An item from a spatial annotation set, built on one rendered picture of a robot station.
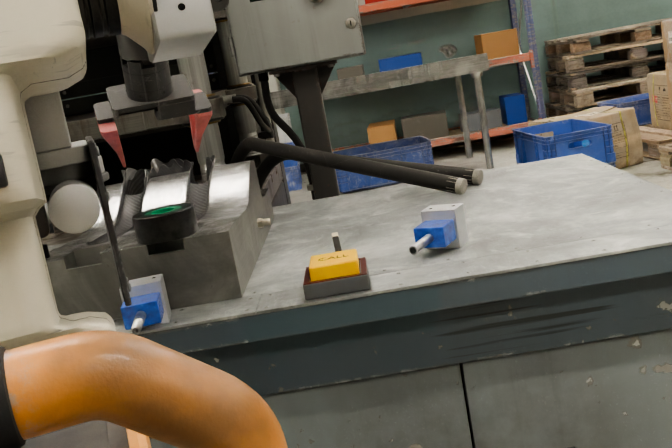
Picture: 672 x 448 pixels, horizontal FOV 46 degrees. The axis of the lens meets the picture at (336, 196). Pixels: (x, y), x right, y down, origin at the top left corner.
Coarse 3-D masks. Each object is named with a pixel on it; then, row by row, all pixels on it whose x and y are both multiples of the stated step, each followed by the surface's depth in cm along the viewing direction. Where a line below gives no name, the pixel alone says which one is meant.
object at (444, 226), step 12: (444, 204) 111; (456, 204) 109; (432, 216) 108; (444, 216) 107; (456, 216) 107; (420, 228) 105; (432, 228) 104; (444, 228) 104; (456, 228) 107; (420, 240) 102; (432, 240) 104; (444, 240) 104; (456, 240) 107; (468, 240) 110
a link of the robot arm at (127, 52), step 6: (120, 36) 95; (126, 36) 94; (120, 42) 95; (126, 42) 95; (132, 42) 94; (120, 48) 96; (126, 48) 95; (132, 48) 95; (138, 48) 95; (120, 54) 97; (126, 54) 96; (132, 54) 95; (138, 54) 95; (144, 54) 95; (126, 60) 96; (138, 60) 96; (144, 60) 97
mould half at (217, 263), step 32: (96, 192) 132; (160, 192) 128; (224, 192) 125; (256, 192) 133; (96, 224) 124; (224, 224) 105; (256, 224) 126; (64, 256) 103; (128, 256) 102; (160, 256) 102; (192, 256) 102; (224, 256) 102; (256, 256) 121; (64, 288) 102; (96, 288) 102; (192, 288) 102; (224, 288) 102
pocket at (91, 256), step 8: (88, 248) 106; (96, 248) 106; (104, 248) 106; (72, 256) 106; (80, 256) 106; (88, 256) 106; (96, 256) 106; (72, 264) 105; (80, 264) 107; (88, 264) 107; (96, 264) 102
